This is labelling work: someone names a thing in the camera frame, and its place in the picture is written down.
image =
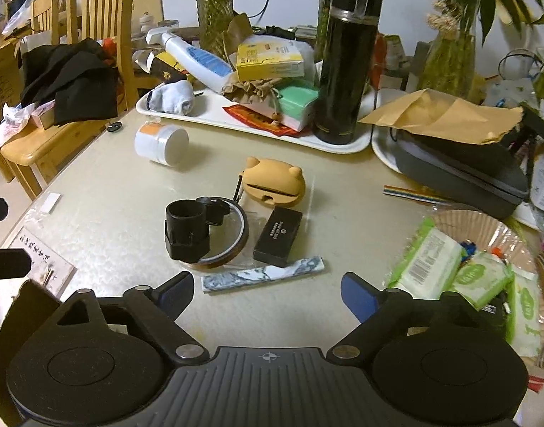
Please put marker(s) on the black cloth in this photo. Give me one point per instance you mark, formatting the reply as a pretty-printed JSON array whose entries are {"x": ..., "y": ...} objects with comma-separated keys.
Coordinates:
[{"x": 71, "y": 80}]

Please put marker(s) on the white spray bottle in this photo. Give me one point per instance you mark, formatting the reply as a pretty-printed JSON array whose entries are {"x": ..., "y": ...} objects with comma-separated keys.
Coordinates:
[{"x": 200, "y": 60}]

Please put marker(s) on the yellow box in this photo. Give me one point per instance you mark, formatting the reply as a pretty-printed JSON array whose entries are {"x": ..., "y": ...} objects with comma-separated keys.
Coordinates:
[{"x": 267, "y": 64}]

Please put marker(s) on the grey hard case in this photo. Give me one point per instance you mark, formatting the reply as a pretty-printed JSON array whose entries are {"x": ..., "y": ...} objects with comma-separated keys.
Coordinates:
[{"x": 458, "y": 169}]

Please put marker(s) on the black thermos bottle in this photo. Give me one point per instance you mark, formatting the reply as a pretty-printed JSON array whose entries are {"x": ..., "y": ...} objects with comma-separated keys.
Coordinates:
[{"x": 343, "y": 75}]

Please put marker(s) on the calligraphy card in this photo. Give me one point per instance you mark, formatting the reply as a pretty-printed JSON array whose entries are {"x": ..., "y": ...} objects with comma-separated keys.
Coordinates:
[{"x": 40, "y": 262}]

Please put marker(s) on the cardboard box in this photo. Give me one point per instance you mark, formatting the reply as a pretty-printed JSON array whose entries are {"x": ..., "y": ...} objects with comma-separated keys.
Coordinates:
[{"x": 27, "y": 311}]

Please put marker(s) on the woven paper plate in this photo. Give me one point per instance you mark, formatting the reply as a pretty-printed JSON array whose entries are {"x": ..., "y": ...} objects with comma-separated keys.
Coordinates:
[{"x": 476, "y": 227}]

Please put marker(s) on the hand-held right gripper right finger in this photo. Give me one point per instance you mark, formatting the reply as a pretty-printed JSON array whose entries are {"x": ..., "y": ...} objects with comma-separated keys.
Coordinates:
[{"x": 356, "y": 293}]

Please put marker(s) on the grey white socks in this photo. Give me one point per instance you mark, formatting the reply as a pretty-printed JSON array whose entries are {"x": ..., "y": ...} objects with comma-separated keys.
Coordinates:
[{"x": 174, "y": 95}]

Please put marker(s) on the small white ceramic jar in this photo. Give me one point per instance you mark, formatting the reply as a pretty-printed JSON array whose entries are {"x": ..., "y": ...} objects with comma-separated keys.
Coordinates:
[{"x": 147, "y": 22}]

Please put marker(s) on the red packet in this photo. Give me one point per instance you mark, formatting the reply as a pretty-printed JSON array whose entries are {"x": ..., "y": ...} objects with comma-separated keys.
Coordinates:
[{"x": 249, "y": 118}]

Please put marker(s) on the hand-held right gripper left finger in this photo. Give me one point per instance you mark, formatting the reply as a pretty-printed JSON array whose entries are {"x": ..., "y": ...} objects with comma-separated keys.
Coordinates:
[{"x": 178, "y": 289}]

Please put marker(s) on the white jar orange label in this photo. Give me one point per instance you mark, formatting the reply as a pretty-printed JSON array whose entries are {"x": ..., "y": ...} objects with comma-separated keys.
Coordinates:
[{"x": 160, "y": 142}]

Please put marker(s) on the marbled bar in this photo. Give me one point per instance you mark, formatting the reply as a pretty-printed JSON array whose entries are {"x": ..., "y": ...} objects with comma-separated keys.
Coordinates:
[{"x": 263, "y": 273}]

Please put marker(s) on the small black box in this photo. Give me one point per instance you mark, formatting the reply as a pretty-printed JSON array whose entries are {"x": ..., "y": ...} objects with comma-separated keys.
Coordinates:
[{"x": 278, "y": 235}]

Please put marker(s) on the green box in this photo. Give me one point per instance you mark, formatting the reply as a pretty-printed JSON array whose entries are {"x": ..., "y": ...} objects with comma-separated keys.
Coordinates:
[{"x": 298, "y": 98}]

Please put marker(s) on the cardboard carton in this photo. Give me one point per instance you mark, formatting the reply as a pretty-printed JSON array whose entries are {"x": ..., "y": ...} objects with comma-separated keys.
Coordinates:
[{"x": 0, "y": 84}]

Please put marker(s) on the pink box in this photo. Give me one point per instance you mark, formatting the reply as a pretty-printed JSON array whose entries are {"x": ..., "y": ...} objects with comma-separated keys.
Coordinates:
[{"x": 43, "y": 115}]

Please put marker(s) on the yellow bear earphone case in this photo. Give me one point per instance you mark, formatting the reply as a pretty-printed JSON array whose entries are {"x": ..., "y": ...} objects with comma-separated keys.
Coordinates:
[{"x": 272, "y": 178}]

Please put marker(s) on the small black tripod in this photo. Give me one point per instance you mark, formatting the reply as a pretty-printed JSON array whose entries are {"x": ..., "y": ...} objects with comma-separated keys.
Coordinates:
[{"x": 536, "y": 126}]

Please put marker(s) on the small green wet wipes pack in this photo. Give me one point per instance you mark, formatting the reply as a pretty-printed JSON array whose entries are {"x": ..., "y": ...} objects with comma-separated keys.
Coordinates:
[
  {"x": 527, "y": 311},
  {"x": 481, "y": 275}
]

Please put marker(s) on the amber tape roll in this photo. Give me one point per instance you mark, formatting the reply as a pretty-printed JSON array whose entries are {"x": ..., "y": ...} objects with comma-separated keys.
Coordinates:
[{"x": 218, "y": 262}]

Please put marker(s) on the black gold tube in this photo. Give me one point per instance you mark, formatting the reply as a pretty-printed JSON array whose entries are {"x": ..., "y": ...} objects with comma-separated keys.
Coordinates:
[{"x": 169, "y": 71}]

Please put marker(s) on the crumpled brown paper bag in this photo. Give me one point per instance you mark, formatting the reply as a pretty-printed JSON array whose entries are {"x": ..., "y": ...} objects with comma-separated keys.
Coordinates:
[{"x": 254, "y": 89}]

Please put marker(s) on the brown envelope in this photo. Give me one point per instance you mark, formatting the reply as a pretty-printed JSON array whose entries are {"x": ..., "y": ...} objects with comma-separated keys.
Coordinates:
[{"x": 432, "y": 115}]

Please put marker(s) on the large green wet wipes pack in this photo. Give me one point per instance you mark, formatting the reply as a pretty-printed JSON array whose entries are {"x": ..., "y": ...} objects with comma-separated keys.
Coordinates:
[{"x": 425, "y": 262}]

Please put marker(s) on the black lamp socket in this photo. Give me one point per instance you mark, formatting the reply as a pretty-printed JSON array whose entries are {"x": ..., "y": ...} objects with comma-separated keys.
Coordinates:
[{"x": 185, "y": 227}]

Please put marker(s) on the white tray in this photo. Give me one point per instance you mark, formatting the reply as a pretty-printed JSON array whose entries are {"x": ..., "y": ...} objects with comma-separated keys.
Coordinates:
[
  {"x": 381, "y": 151},
  {"x": 209, "y": 113}
]

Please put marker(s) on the small white card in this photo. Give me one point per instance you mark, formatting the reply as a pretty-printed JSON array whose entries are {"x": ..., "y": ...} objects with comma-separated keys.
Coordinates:
[{"x": 49, "y": 202}]

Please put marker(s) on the black round button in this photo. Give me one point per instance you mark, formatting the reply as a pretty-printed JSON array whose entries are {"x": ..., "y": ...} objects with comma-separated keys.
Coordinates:
[{"x": 115, "y": 127}]

